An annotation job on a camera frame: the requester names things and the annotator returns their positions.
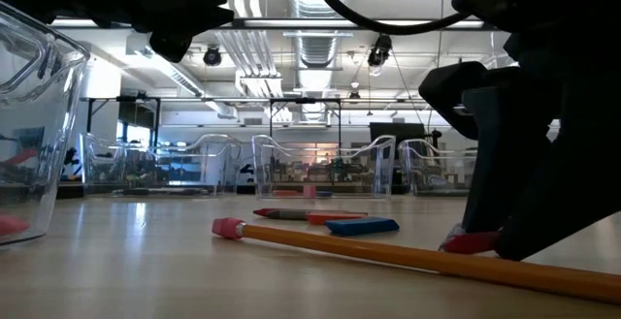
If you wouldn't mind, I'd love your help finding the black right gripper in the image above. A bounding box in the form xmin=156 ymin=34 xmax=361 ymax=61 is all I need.
xmin=419 ymin=32 xmax=621 ymax=262

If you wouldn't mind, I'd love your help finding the grey crayon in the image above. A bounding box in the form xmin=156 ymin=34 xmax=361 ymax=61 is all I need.
xmin=265 ymin=208 xmax=317 ymax=222

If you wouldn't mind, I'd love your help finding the black ceiling spotlight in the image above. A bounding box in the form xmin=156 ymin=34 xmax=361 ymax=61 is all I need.
xmin=202 ymin=45 xmax=223 ymax=67
xmin=367 ymin=32 xmax=393 ymax=68

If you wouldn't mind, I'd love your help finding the black overhead crossbar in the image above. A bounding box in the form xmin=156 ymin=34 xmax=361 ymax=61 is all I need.
xmin=48 ymin=16 xmax=499 ymax=32

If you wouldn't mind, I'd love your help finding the clear plastic bin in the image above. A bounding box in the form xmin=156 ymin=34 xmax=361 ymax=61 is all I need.
xmin=0 ymin=1 xmax=91 ymax=247
xmin=251 ymin=134 xmax=397 ymax=199
xmin=398 ymin=137 xmax=479 ymax=198
xmin=80 ymin=133 xmax=244 ymax=199

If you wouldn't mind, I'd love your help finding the orange pencil pink eraser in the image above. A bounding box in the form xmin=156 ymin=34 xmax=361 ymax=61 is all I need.
xmin=211 ymin=217 xmax=621 ymax=305

